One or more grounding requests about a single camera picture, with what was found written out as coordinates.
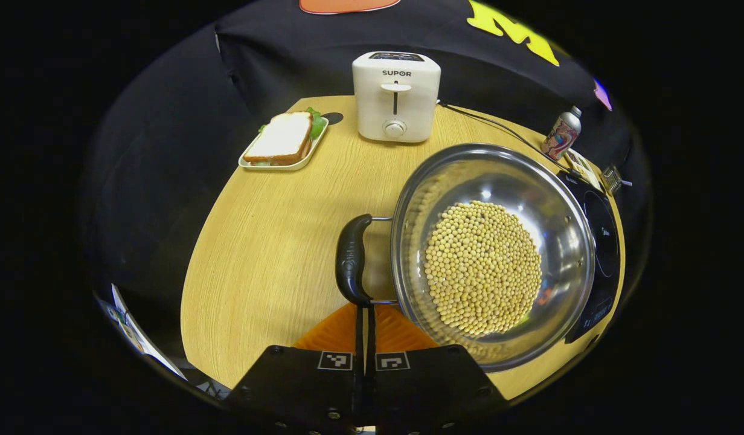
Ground white toaster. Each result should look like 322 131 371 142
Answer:
351 51 442 144

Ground stainless steel pot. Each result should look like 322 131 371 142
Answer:
335 143 597 373

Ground pile of soybeans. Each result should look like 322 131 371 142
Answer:
423 201 543 338

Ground metal drink bottle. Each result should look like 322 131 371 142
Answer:
541 106 583 161

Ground cream rectangular tray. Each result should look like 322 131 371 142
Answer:
238 115 330 172

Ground black power cable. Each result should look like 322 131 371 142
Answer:
438 101 581 179

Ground metal mesh utensil holder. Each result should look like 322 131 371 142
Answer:
600 164 623 195

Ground black induction cooktop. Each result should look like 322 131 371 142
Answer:
556 171 621 345

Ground sandwich with lettuce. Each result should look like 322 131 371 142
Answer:
244 108 328 166

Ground white printed sheets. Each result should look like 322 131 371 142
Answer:
97 283 188 382

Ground white divided dish of grains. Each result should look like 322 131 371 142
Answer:
563 148 603 193

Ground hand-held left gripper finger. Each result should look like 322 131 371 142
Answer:
366 302 510 435
226 302 368 435

